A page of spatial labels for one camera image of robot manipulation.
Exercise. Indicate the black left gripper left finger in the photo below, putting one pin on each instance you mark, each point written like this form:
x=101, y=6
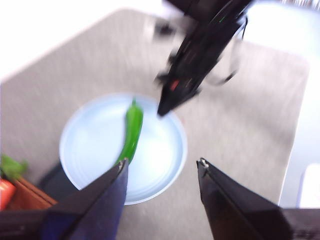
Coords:
x=82, y=215

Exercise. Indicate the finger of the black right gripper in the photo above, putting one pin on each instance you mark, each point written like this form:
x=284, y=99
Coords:
x=170, y=102

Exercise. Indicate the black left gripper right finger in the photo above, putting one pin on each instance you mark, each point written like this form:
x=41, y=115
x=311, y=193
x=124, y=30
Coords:
x=240, y=215

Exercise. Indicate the green chili pepper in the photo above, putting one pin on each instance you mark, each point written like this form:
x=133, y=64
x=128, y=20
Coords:
x=133, y=125

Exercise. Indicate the light blue round plate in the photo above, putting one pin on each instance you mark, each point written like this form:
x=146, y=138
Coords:
x=95, y=150

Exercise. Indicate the black rectangular tray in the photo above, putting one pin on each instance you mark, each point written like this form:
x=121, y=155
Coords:
x=55, y=180

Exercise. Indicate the brown wicker basket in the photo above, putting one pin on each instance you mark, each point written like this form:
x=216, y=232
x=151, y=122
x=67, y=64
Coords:
x=27, y=197

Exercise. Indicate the orange carrot with green leaves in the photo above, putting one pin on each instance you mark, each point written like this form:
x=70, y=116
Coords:
x=6, y=192

